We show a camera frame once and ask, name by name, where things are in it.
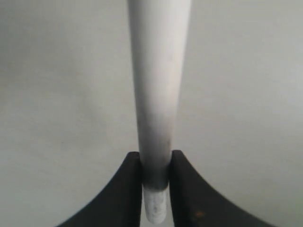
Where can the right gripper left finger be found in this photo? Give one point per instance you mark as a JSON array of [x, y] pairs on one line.
[[118, 204]]

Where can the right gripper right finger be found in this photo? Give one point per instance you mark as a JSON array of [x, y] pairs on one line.
[[195, 203]]

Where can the white wooden drumstick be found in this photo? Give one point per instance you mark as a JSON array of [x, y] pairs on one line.
[[158, 35]]

